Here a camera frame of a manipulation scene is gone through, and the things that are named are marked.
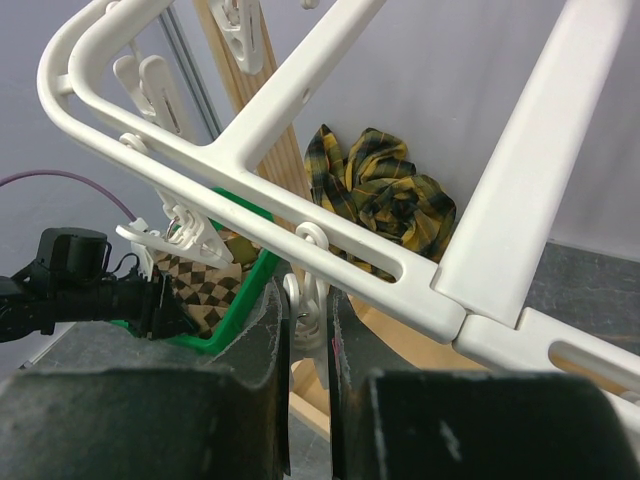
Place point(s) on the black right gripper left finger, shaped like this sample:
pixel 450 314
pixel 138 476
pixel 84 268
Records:
pixel 225 417

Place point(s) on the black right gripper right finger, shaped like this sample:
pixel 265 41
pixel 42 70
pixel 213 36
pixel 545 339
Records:
pixel 391 420

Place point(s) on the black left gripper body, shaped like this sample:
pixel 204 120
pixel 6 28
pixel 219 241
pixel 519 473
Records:
pixel 162 315

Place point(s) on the beige brown argyle sock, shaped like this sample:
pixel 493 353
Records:
pixel 206 293

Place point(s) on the white hanger clip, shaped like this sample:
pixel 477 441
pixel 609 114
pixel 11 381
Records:
pixel 240 24
pixel 190 235
pixel 153 90
pixel 308 322

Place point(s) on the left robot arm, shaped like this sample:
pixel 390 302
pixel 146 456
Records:
pixel 69 281

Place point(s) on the wooden hanger stand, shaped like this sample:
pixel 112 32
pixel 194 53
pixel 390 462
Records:
pixel 474 298

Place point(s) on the white plastic sock hanger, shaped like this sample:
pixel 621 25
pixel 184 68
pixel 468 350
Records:
pixel 68 79

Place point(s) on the green plastic bin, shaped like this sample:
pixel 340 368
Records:
pixel 233 322

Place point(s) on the olive brown patterned sock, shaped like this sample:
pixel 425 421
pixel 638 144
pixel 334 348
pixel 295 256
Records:
pixel 243 251

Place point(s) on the yellow plaid cloth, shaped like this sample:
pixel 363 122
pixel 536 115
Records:
pixel 376 187

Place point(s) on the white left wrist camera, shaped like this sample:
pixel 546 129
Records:
pixel 145 253

